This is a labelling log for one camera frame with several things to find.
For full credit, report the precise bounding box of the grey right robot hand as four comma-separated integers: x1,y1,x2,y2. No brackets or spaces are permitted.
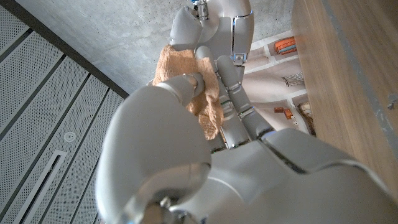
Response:
169,0,255,67

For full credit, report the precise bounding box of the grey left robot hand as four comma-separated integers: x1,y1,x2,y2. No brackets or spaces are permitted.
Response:
95,45,398,224

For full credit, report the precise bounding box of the printed bookshelf backdrop cloth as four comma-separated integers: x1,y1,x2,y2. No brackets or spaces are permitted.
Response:
241,29,317,136

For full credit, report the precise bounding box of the beige nylon stocking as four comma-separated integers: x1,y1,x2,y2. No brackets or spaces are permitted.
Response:
152,44,224,141

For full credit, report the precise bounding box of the grey tape line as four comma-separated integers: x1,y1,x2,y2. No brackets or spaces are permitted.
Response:
322,0,398,144

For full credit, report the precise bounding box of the rectangular ceiling vent slot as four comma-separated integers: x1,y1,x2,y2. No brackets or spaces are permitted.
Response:
12,149,68,224

